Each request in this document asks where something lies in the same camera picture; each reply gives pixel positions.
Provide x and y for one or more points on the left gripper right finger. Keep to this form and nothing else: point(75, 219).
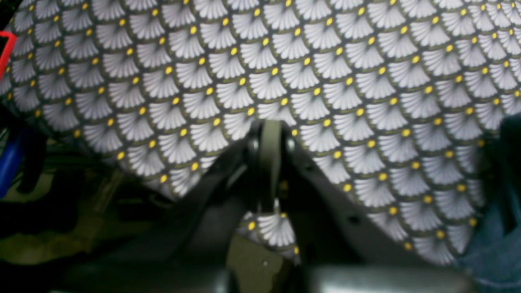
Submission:
point(341, 249)

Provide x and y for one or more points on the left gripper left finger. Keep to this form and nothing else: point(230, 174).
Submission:
point(186, 252)

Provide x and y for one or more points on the blue T-shirt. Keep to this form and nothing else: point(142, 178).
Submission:
point(493, 256)

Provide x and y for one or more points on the fan-patterned table cloth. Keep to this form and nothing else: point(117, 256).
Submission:
point(390, 98)

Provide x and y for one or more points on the blue clamp at left edge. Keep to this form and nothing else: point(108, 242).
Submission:
point(11, 157)

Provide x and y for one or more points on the red black table clamp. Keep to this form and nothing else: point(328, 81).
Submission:
point(8, 41)

